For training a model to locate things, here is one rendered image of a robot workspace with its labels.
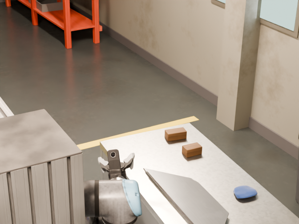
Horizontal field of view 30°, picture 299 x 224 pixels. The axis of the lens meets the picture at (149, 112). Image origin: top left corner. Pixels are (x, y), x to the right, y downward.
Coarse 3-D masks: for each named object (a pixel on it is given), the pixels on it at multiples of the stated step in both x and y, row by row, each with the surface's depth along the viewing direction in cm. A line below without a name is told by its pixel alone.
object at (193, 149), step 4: (188, 144) 316; (192, 144) 316; (196, 144) 316; (184, 148) 313; (188, 148) 312; (192, 148) 312; (196, 148) 312; (200, 148) 314; (184, 152) 313; (188, 152) 311; (192, 152) 312; (196, 152) 314; (200, 152) 315; (188, 156) 312
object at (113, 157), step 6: (108, 150) 220; (114, 150) 220; (108, 156) 220; (114, 156) 220; (114, 162) 220; (120, 162) 221; (114, 168) 220; (120, 168) 220; (114, 174) 219; (120, 174) 219
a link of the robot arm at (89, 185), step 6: (90, 180) 177; (84, 186) 174; (90, 186) 173; (84, 192) 173; (90, 192) 172; (90, 198) 172; (90, 204) 172; (90, 210) 172; (90, 216) 176; (90, 222) 203; (96, 222) 210
